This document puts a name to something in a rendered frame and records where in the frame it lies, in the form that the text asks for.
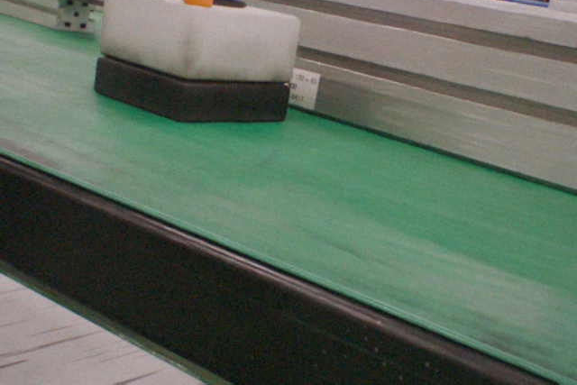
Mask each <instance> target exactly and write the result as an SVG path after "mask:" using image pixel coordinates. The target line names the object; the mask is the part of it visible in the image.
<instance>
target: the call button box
mask: <svg viewBox="0 0 577 385"><path fill-rule="evenodd" d="M299 28H300V21H299V19H298V18H297V17H296V16H293V15H292V14H280V13H275V12H271V11H266V10H261V9H257V8H252V7H250V6H248V5H247V4H246V3H245V2H243V1H239V0H213V6H202V5H192V4H187V3H183V0H105V7H104V16H102V24H101V32H100V41H99V51H100V53H103V54H104V55H105V56H103V57H99V58H97V60H96V74H95V82H94V89H95V91H96V92H97V93H99V94H103V95H106V96H110V97H112V98H115V99H117V100H120V101H124V102H126V103H129V104H131V105H136V106H139V107H142V108H144V109H147V110H150V112H153V113H155V114H157V115H163V116H166V117H168V118H170V119H173V120H176V121H179V122H257V121H283V120H285V118H286V113H287V107H289V97H290V87H289V86H286V85H284V84H283V83H287V82H290V80H291V79H292V74H293V68H294V62H295V57H296V50H297V44H298V34H299ZM106 56H108V57H106ZM280 83H282V84H280Z"/></svg>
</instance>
